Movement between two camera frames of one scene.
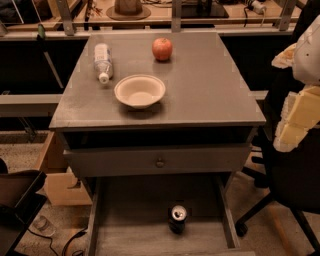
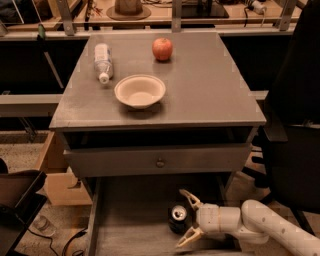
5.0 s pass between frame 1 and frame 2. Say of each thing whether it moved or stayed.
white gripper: moved
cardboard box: stayed
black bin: stayed
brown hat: stayed
